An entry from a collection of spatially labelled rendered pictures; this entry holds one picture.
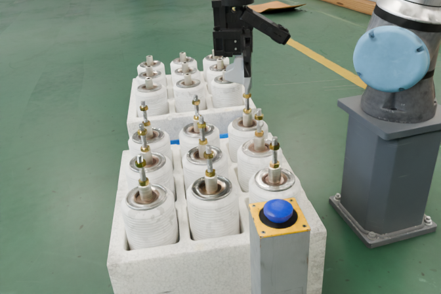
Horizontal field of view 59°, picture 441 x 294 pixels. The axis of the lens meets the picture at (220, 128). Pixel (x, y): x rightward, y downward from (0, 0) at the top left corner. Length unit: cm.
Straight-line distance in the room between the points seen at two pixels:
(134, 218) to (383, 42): 50
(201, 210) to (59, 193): 65
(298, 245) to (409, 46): 34
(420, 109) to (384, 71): 20
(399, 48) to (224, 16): 35
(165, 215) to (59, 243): 44
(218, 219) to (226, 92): 56
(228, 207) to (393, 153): 37
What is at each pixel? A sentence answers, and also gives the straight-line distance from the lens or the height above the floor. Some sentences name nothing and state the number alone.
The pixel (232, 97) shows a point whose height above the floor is 21.
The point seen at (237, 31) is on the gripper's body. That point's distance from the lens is 83.
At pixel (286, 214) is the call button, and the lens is 54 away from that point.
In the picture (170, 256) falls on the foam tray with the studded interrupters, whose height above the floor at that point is 18.
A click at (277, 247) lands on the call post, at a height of 29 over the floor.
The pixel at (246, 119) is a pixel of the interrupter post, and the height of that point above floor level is 27.
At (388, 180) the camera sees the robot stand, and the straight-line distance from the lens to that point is 92.
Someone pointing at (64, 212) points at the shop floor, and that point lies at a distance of 119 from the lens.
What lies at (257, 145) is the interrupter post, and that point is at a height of 26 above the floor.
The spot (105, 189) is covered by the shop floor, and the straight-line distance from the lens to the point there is 123.
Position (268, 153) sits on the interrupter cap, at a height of 25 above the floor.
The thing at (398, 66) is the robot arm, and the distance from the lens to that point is 69.
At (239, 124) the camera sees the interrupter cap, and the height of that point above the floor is 25.
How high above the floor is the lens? 68
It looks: 27 degrees down
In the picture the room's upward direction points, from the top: 4 degrees counter-clockwise
